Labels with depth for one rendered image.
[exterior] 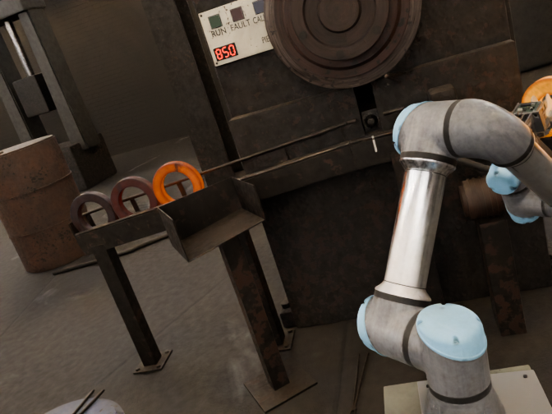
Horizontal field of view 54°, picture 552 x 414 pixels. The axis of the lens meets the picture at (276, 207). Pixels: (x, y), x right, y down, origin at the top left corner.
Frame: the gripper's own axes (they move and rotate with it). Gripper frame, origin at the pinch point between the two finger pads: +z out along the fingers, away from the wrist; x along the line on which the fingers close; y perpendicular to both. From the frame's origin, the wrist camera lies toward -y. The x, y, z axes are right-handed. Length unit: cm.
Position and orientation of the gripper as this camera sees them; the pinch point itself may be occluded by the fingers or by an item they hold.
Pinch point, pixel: (549, 104)
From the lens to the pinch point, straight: 167.0
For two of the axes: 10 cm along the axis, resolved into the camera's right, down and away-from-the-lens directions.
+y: -4.9, -7.3, -4.7
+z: 5.6, -6.8, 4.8
